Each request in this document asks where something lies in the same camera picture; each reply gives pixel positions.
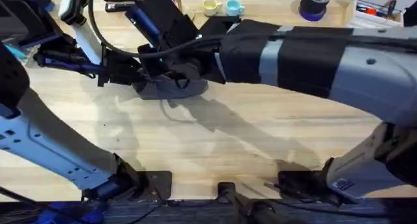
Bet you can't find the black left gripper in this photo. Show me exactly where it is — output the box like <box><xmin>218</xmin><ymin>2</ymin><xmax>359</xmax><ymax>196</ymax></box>
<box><xmin>34</xmin><ymin>35</ymin><xmax>146</xmax><ymax>87</ymax></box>

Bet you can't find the grey soft zip bag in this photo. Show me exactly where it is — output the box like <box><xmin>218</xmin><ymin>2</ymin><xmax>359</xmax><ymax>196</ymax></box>
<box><xmin>132</xmin><ymin>74</ymin><xmax>209</xmax><ymax>100</ymax></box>

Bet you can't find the left wrist upright plate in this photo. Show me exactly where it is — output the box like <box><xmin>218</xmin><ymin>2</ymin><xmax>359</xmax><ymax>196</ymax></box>
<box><xmin>70</xmin><ymin>21</ymin><xmax>102</xmax><ymax>66</ymax></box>

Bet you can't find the black flat bar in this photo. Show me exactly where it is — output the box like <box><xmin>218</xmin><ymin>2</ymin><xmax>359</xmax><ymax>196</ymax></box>
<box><xmin>104</xmin><ymin>1</ymin><xmax>133</xmax><ymax>12</ymax></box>

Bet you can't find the yellow cup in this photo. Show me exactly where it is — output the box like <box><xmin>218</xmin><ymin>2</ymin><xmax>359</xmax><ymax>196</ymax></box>
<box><xmin>203</xmin><ymin>0</ymin><xmax>223</xmax><ymax>17</ymax></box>

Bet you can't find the teal cup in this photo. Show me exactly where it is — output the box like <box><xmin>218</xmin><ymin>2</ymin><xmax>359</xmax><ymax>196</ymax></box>
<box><xmin>225</xmin><ymin>0</ymin><xmax>246</xmax><ymax>17</ymax></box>

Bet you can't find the box of tools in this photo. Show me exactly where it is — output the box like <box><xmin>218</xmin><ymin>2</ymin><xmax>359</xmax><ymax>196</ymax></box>
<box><xmin>354</xmin><ymin>0</ymin><xmax>403</xmax><ymax>23</ymax></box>

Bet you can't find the black cable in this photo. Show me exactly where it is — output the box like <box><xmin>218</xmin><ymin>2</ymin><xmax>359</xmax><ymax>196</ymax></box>
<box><xmin>87</xmin><ymin>0</ymin><xmax>229</xmax><ymax>59</ymax></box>

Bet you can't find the purple cable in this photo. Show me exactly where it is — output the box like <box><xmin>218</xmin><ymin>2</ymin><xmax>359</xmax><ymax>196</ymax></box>
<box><xmin>44</xmin><ymin>57</ymin><xmax>107</xmax><ymax>74</ymax></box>

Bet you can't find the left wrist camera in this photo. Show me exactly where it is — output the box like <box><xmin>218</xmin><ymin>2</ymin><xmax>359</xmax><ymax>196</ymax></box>
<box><xmin>57</xmin><ymin>0</ymin><xmax>88</xmax><ymax>25</ymax></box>

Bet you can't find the black rail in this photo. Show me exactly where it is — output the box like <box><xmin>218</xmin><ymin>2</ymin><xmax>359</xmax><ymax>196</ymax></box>
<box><xmin>0</xmin><ymin>197</ymin><xmax>417</xmax><ymax>224</ymax></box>

